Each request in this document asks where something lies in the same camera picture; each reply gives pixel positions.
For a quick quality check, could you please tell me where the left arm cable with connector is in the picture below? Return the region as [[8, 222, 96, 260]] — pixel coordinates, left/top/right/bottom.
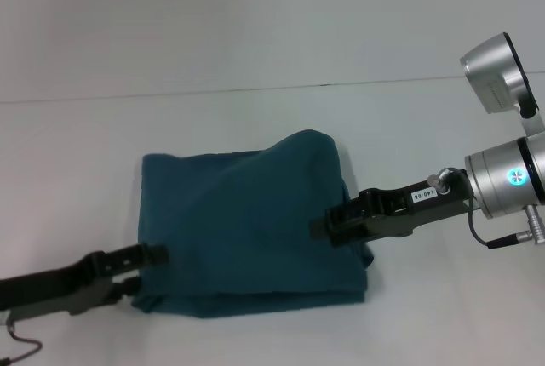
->
[[0, 317, 43, 357]]

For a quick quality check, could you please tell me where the arm cable with connector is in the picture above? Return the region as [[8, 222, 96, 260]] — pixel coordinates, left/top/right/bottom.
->
[[0, 317, 43, 357], [425, 165, 545, 250]]

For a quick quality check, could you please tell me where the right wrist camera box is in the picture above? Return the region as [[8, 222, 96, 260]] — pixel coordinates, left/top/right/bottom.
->
[[459, 32, 545, 137]]

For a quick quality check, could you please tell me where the right arm cable with connector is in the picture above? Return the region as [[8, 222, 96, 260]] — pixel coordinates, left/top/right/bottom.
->
[[425, 165, 545, 250]]

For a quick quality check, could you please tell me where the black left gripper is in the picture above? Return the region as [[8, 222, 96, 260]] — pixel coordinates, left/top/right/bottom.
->
[[0, 243, 170, 317]]

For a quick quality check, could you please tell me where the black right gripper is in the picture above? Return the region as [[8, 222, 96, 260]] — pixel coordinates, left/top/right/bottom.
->
[[309, 178, 474, 249]]

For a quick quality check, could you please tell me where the teal FREE print t-shirt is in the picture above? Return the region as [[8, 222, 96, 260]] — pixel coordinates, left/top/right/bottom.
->
[[130, 129, 376, 320]]

